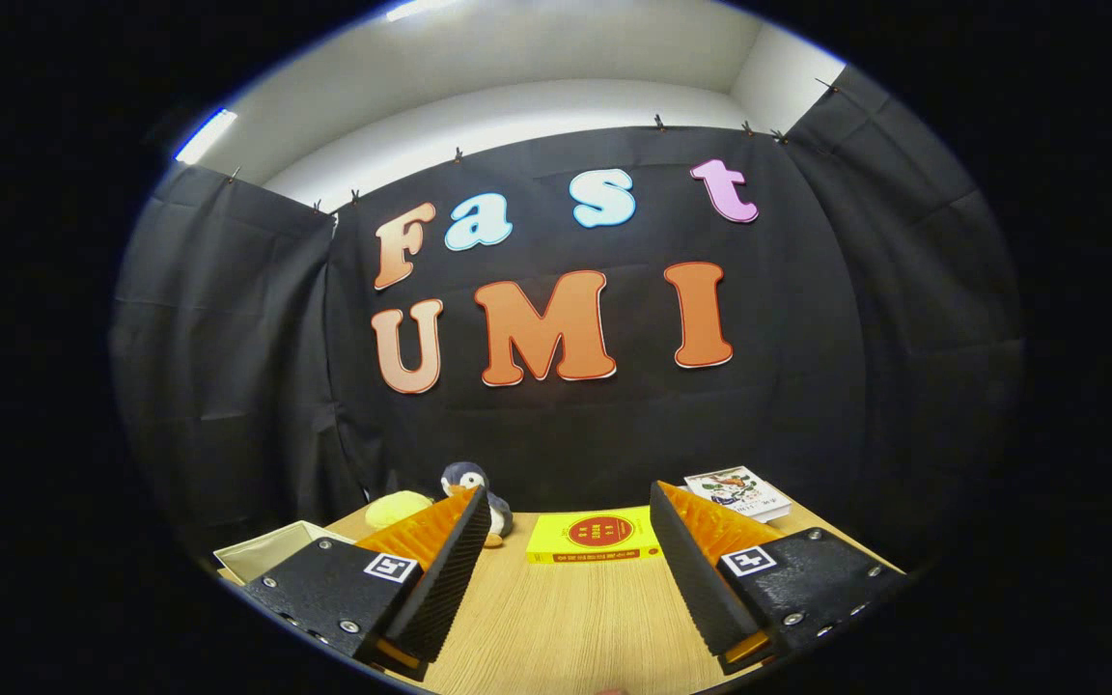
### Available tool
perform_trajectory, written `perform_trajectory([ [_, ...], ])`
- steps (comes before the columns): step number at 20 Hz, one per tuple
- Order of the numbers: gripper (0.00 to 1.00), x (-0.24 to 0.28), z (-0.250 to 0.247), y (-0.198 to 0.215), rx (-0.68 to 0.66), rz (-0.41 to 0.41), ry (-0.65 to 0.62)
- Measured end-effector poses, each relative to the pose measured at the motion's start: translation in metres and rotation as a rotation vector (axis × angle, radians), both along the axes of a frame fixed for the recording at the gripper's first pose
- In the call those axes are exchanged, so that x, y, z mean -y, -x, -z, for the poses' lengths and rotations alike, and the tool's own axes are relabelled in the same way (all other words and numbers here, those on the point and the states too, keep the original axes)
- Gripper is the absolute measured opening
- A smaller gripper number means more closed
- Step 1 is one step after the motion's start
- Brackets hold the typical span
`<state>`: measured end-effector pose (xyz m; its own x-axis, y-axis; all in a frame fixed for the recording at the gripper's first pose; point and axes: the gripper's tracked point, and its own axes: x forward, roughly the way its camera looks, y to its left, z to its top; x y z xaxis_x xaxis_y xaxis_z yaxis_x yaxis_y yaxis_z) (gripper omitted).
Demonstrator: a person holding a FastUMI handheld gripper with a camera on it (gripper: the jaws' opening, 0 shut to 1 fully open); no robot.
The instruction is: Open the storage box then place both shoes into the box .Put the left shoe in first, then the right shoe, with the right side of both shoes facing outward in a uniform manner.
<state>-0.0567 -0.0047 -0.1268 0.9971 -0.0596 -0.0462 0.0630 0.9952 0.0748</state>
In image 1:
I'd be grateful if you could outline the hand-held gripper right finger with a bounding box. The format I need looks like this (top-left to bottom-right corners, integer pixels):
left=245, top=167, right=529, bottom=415
left=649, top=480, right=907, bottom=677

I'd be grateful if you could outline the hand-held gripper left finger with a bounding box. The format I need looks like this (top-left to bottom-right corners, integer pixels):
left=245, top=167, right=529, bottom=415
left=243, top=486, right=492, bottom=679

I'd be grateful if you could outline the beige fabric storage box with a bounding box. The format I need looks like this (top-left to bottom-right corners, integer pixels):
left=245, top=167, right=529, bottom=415
left=213, top=521, right=356, bottom=585

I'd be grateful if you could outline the yellow round plush toy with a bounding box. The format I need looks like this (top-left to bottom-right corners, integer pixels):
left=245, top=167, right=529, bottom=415
left=365, top=490, right=434, bottom=530

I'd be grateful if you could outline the white illustrated cover book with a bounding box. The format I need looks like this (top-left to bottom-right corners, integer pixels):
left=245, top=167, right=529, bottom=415
left=683, top=466, right=793, bottom=524

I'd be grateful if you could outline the yellow book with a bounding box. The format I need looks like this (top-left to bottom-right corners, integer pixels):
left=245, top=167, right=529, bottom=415
left=526, top=506, right=663, bottom=565

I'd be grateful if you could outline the penguin plush toy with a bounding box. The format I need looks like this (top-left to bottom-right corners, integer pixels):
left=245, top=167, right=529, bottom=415
left=440, top=461, right=514, bottom=548

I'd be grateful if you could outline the ceiling light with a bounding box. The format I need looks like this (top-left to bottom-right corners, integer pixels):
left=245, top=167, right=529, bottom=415
left=175, top=108, right=238, bottom=163
left=385, top=0, right=460, bottom=22

